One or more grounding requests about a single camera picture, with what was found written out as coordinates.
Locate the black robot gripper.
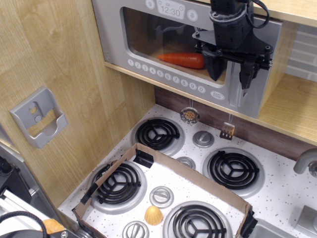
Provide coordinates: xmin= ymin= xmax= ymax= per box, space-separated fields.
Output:
xmin=193 ymin=11 xmax=273 ymax=89

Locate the grey toy microwave door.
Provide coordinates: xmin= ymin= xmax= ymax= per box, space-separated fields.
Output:
xmin=93 ymin=0 xmax=282 ymax=118

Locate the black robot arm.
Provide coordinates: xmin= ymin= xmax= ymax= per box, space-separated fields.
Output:
xmin=193 ymin=0 xmax=273 ymax=90

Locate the orange toy carrot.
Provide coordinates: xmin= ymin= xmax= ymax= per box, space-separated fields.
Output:
xmin=157 ymin=53 xmax=205 ymax=69

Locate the hanging small metal spatula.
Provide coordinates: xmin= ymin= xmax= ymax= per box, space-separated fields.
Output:
xmin=219 ymin=114 xmax=235 ymax=140

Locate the hanging round metal strainer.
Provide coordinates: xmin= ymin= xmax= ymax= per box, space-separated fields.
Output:
xmin=180 ymin=99 xmax=200 ymax=124

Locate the back grey stove knob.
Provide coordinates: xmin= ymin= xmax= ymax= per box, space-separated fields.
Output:
xmin=192 ymin=131 xmax=214 ymax=148

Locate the grey stove knob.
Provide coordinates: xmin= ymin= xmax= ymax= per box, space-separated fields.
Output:
xmin=122 ymin=221 xmax=150 ymax=238
xmin=149 ymin=186 xmax=174 ymax=209
xmin=192 ymin=131 xmax=214 ymax=148
xmin=176 ymin=157 xmax=196 ymax=170

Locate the back left black burner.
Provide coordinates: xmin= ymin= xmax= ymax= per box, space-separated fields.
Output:
xmin=134 ymin=119 xmax=180 ymax=150

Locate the black burner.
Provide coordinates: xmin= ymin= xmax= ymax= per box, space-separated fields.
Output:
xmin=134 ymin=119 xmax=180 ymax=150
xmin=207 ymin=150 xmax=260 ymax=190
xmin=95 ymin=163 xmax=144 ymax=205
xmin=171 ymin=205 xmax=228 ymax=238

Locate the back right black burner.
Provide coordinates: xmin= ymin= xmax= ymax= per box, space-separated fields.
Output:
xmin=207 ymin=150 xmax=260 ymax=190

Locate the middle grey stove knob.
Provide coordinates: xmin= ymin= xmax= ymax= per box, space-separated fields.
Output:
xmin=176 ymin=157 xmax=196 ymax=170

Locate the grey toy faucet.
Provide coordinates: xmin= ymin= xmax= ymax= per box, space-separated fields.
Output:
xmin=293 ymin=148 xmax=317 ymax=178

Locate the centre grey stove knob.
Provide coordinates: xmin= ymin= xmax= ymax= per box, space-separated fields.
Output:
xmin=149 ymin=186 xmax=174 ymax=209

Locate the brown cardboard barrier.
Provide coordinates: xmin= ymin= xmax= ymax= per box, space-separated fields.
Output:
xmin=73 ymin=143 xmax=257 ymax=238

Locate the front right black burner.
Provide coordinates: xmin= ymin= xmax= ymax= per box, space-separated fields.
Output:
xmin=171 ymin=205 xmax=228 ymax=238

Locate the front left black burner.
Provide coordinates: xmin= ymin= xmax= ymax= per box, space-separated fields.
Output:
xmin=95 ymin=163 xmax=144 ymax=205

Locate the yellow ribbed toy shell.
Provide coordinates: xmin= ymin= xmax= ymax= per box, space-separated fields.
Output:
xmin=144 ymin=205 xmax=163 ymax=226

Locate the grey toy sink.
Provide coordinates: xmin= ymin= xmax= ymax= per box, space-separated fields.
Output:
xmin=250 ymin=205 xmax=317 ymax=238

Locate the front grey stove knob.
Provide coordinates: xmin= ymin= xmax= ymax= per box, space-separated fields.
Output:
xmin=122 ymin=221 xmax=150 ymax=238

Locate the orange object at bottom left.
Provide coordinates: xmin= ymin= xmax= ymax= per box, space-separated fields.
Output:
xmin=43 ymin=219 xmax=65 ymax=234

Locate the black device at left edge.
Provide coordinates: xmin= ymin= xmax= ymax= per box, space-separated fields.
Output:
xmin=0 ymin=157 xmax=32 ymax=203

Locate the grey wall phone holder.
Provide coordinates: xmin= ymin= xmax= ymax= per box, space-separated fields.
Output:
xmin=9 ymin=86 xmax=68 ymax=149

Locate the black braided cable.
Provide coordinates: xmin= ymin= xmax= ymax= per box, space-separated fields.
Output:
xmin=0 ymin=210 xmax=48 ymax=238

